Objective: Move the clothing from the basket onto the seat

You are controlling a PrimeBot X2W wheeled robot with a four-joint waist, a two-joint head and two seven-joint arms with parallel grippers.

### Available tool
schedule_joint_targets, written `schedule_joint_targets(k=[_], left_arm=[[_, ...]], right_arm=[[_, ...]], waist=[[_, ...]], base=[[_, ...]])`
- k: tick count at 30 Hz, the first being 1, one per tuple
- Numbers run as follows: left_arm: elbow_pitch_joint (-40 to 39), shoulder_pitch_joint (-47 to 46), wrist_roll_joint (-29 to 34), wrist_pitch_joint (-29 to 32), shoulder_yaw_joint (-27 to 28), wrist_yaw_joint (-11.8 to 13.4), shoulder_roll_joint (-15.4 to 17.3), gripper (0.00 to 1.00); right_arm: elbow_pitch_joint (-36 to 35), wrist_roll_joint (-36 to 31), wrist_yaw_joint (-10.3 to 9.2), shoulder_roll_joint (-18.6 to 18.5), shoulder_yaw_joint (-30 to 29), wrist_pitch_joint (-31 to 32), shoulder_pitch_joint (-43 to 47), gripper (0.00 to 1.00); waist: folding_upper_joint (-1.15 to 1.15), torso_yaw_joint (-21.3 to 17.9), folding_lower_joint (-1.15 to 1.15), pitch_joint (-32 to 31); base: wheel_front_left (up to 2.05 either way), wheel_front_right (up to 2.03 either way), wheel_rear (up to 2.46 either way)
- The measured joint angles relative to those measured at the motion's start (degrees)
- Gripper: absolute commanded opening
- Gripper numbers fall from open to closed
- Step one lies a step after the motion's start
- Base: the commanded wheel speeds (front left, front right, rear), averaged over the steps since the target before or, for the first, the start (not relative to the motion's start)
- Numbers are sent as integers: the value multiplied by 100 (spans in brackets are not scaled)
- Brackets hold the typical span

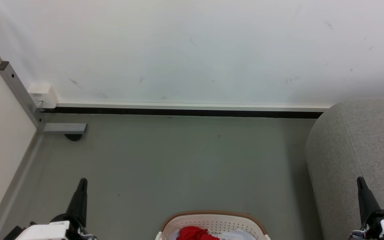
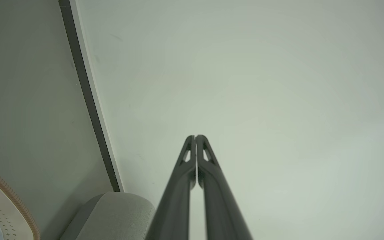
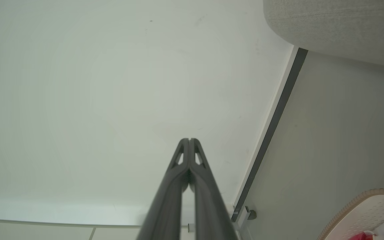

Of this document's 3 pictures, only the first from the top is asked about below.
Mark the grey fabric sofa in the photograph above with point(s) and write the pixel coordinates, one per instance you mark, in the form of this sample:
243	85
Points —
358	150

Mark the white wall socket box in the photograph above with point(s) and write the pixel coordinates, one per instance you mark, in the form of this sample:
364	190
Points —
42	94

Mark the black round frame foot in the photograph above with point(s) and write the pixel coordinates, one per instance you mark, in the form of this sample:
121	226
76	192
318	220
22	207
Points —
73	137

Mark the red clothing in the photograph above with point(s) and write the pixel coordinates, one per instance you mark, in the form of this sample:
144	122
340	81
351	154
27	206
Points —
193	233

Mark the white wall trim strip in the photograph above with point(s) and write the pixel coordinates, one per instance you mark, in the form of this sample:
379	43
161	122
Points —
192	106

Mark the white clothing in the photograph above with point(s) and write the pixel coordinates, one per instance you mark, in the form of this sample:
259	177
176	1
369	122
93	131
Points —
237	235

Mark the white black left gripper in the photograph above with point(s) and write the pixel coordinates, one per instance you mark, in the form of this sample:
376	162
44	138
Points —
47	230

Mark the cream perforated plastic laundry basket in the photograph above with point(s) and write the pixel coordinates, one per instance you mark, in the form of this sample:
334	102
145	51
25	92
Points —
212	221

